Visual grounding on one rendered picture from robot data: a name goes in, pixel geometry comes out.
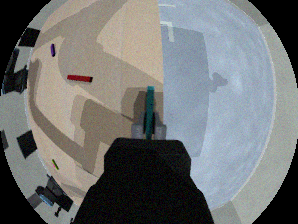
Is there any dark red rod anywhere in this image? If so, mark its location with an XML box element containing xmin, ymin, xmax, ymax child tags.
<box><xmin>67</xmin><ymin>75</ymin><xmax>93</xmax><ymax>83</ymax></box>

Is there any turquoise rod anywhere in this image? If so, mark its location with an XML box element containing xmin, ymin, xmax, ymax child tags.
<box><xmin>145</xmin><ymin>87</ymin><xmax>154</xmax><ymax>140</ymax></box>

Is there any purple rod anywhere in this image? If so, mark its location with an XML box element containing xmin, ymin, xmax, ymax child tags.
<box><xmin>51</xmin><ymin>44</ymin><xmax>56</xmax><ymax>56</ymax></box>

